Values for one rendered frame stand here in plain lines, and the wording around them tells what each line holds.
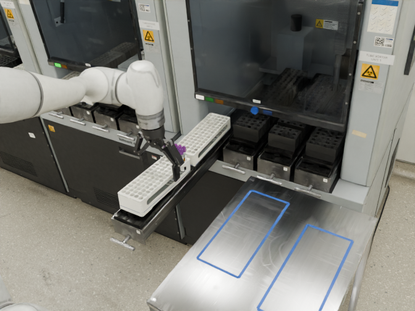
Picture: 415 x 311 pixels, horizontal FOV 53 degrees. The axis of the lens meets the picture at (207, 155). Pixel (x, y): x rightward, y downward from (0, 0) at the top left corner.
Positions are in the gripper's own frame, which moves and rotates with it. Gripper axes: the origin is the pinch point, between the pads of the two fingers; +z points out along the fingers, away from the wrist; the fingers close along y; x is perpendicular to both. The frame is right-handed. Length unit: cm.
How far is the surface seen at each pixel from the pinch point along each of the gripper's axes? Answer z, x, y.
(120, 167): 37, 29, -53
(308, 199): 5, 15, 49
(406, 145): 67, 149, 68
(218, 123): 0.7, 37.3, 2.7
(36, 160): 57, 29, -126
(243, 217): 5.1, -2.7, 34.0
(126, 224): 6.4, -21.6, 0.1
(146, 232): 8.9, -19.9, 6.8
